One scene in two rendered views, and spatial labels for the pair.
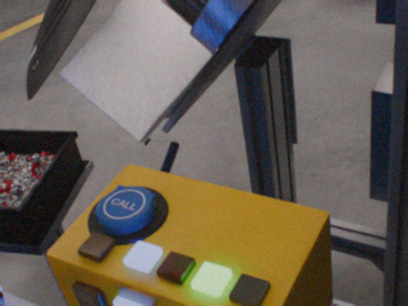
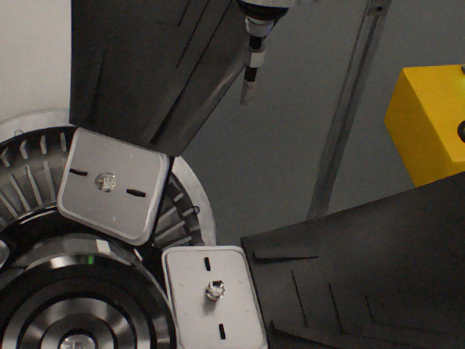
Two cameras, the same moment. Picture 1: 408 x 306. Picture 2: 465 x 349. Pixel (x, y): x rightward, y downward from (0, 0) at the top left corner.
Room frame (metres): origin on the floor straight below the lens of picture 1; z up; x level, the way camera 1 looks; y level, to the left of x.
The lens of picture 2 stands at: (0.99, 0.24, 1.64)
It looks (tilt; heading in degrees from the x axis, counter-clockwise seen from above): 46 degrees down; 217
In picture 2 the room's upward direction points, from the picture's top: 9 degrees clockwise
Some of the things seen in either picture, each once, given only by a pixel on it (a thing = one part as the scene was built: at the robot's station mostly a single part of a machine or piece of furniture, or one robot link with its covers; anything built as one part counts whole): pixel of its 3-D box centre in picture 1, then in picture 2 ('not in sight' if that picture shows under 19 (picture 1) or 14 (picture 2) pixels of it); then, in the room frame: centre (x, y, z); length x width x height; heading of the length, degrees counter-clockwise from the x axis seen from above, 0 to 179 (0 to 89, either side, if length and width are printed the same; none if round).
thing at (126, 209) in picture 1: (127, 211); not in sight; (0.30, 0.06, 1.08); 0.04 x 0.04 x 0.02
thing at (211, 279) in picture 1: (211, 279); not in sight; (0.23, 0.01, 1.08); 0.02 x 0.02 x 0.01; 55
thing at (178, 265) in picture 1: (176, 267); not in sight; (0.24, 0.03, 1.08); 0.02 x 0.02 x 0.01; 55
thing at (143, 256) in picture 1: (143, 256); not in sight; (0.26, 0.05, 1.08); 0.02 x 0.02 x 0.01; 55
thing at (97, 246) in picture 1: (96, 247); not in sight; (0.27, 0.08, 1.08); 0.02 x 0.02 x 0.01; 55
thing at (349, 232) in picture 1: (338, 235); not in sight; (0.72, -0.20, 0.56); 0.19 x 0.04 x 0.04; 55
